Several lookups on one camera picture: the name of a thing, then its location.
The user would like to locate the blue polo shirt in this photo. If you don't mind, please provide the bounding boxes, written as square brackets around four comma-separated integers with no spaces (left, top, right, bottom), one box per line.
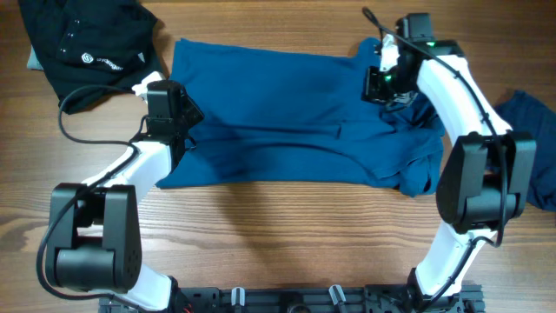
[159,37,444,196]

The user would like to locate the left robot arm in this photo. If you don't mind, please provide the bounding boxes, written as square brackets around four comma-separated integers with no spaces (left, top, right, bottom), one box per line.
[36,79,204,312]

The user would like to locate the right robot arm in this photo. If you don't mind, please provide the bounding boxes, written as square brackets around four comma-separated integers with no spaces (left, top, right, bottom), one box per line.
[363,13,537,312]

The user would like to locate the black folded polo shirt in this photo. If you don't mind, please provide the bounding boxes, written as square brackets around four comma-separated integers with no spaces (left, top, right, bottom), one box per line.
[18,0,162,101]

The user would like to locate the dark navy crumpled garment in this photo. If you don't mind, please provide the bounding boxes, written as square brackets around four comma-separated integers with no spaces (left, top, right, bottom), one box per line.
[493,90,556,213]

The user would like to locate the grey folded cloth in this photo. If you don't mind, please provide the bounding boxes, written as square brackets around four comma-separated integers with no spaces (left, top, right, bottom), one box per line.
[27,48,43,71]

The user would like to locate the left black camera cable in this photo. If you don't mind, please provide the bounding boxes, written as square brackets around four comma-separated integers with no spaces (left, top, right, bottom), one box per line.
[35,84,151,312]

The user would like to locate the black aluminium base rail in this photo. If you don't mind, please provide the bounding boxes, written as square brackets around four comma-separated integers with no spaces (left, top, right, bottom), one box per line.
[97,284,486,313]

